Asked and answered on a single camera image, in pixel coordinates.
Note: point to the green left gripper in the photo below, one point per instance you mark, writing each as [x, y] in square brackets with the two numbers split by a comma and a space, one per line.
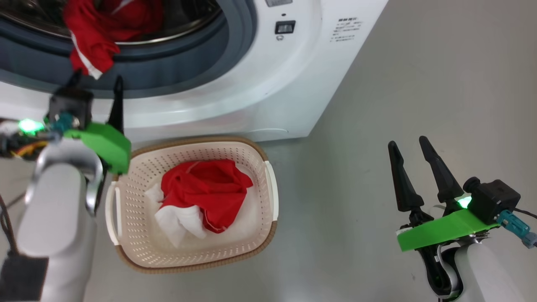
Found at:
[107, 144]

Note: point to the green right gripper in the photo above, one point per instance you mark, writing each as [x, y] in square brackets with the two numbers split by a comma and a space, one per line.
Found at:
[444, 230]

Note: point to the red garment with white stripes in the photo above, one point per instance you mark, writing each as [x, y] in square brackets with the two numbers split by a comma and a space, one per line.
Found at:
[90, 37]

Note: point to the red garment plain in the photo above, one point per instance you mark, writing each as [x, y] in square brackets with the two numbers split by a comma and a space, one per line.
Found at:
[209, 188]

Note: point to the white cloth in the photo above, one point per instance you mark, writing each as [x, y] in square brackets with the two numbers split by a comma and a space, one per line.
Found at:
[178, 220]

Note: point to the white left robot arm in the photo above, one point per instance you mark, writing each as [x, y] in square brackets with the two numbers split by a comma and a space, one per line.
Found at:
[54, 209]

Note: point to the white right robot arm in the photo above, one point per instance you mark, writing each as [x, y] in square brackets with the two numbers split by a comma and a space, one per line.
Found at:
[491, 272]

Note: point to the grey rubber door gasket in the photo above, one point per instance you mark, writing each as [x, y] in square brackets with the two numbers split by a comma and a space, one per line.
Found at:
[188, 63]

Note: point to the white front-load washing machine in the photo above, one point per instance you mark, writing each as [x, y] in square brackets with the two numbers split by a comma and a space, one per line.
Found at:
[272, 92]

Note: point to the cream perforated laundry basket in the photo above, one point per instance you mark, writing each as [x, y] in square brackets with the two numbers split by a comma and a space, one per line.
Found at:
[251, 235]

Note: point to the black door latch slot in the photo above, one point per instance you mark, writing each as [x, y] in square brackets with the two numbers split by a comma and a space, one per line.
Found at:
[285, 27]

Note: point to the steel washer drum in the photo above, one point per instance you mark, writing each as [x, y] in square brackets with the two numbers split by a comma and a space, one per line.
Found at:
[172, 35]

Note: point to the printed text label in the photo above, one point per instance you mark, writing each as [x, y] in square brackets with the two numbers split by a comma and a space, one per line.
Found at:
[346, 28]

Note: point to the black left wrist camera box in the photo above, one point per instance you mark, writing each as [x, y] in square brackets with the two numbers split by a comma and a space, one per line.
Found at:
[71, 105]

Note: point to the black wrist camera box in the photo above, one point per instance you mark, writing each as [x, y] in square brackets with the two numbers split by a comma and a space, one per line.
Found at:
[71, 105]
[495, 199]

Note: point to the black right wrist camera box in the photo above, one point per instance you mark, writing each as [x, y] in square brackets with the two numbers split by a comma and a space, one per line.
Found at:
[495, 199]

